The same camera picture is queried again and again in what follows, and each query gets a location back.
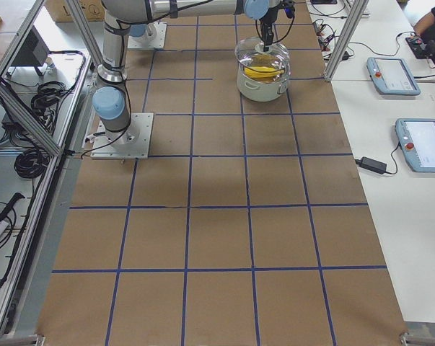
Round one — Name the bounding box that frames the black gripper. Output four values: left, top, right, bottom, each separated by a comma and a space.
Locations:
260, 17, 274, 51

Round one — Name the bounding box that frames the glass pot lid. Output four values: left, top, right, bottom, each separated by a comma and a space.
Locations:
234, 37, 291, 82

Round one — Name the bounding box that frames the yellow corn cob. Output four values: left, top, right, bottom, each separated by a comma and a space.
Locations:
243, 66, 285, 79

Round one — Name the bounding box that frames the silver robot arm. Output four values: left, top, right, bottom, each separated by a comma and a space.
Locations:
130, 23, 157, 41
92, 0, 283, 145

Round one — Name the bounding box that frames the pale green steel pot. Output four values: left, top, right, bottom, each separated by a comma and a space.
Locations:
237, 66, 290, 102

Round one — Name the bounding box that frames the far blue teach pendant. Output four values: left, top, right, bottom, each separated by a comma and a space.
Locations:
366, 57, 421, 96

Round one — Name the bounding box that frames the blue teach pendant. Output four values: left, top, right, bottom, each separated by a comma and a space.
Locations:
366, 57, 421, 96
395, 118, 435, 173

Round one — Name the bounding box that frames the black power adapter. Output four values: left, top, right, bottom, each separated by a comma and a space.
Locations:
355, 156, 387, 174

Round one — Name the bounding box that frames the cardboard box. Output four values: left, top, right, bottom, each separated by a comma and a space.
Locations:
45, 0, 106, 23

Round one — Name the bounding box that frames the near blue teach pendant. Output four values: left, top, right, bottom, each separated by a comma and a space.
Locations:
395, 118, 435, 173

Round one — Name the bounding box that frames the brown paper table mat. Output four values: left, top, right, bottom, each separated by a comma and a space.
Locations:
38, 2, 405, 345

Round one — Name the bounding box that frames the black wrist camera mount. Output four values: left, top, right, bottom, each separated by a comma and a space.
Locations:
280, 0, 295, 19

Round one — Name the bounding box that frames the aluminium frame post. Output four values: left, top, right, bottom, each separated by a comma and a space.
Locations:
324, 0, 368, 81

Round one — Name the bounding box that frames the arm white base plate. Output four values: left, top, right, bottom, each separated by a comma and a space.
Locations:
89, 113, 154, 159
128, 22, 167, 50

